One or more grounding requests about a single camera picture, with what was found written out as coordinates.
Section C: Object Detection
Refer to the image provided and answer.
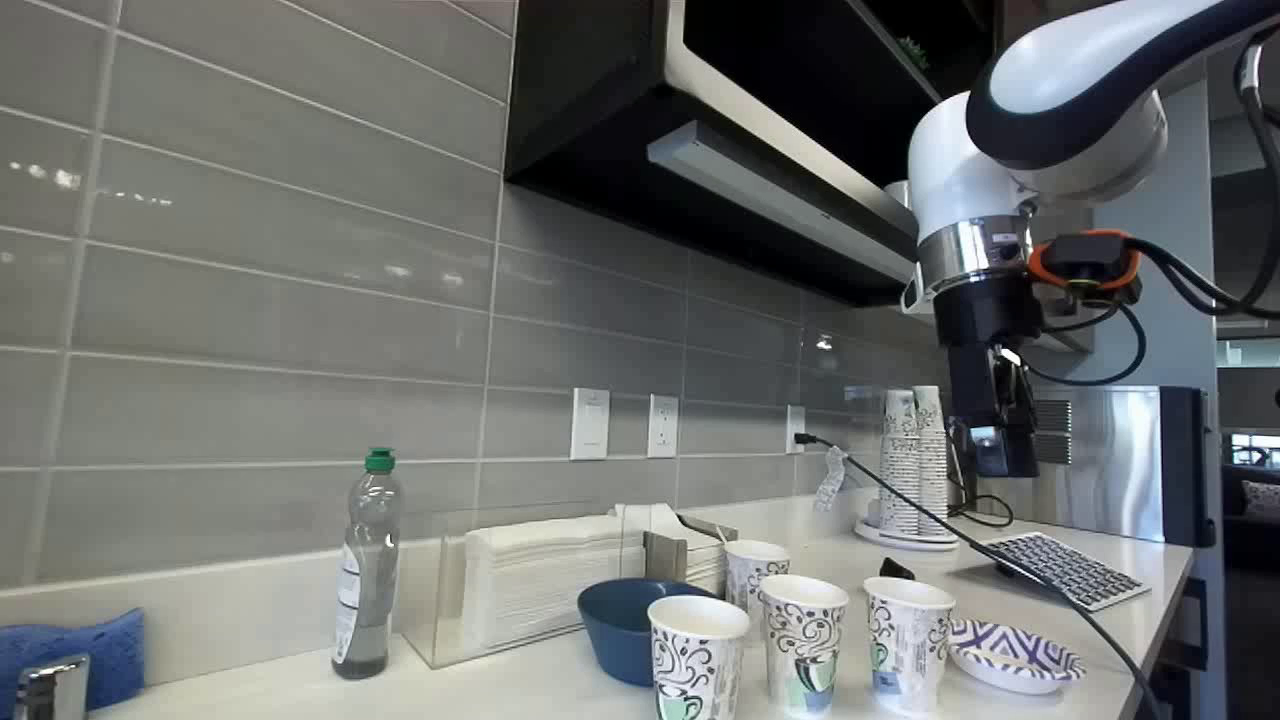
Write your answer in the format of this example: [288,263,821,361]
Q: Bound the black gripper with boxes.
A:
[927,271,1049,480]

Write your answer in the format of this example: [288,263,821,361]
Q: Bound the patterned paper cup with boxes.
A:
[643,592,753,720]
[756,571,853,720]
[719,534,797,616]
[860,571,959,715]

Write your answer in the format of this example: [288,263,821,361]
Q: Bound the stacked paper cups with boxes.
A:
[872,380,957,540]

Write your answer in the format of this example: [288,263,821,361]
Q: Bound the stainless steel appliance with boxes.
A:
[1063,380,1217,553]

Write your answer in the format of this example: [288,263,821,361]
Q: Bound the grey keyboard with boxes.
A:
[981,532,1152,616]

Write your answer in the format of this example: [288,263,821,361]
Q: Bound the purple patterned plate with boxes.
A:
[950,616,1089,700]

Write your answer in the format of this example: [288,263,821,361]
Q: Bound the under-cabinet light bar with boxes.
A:
[643,114,922,288]

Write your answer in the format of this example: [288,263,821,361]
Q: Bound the metal napkin holder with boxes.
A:
[639,512,740,596]

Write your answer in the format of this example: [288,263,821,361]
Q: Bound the blue bowl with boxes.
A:
[577,576,715,692]

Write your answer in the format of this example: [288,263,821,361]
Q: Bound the white napkin stack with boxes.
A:
[458,516,634,644]

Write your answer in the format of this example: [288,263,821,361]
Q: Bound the clear acrylic napkin holder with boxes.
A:
[395,512,734,673]

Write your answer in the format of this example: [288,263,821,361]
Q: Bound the clear bottle green cap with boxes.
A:
[330,444,406,682]

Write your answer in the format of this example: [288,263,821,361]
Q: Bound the blue sponge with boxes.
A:
[0,607,152,715]

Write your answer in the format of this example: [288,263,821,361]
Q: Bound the black power cable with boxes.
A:
[794,428,1164,720]

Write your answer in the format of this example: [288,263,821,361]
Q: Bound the black wrist camera orange ring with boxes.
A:
[1025,233,1148,299]

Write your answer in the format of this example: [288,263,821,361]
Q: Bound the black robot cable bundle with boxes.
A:
[1025,22,1280,393]

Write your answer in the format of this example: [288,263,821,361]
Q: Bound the black wall cabinet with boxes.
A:
[502,0,998,311]

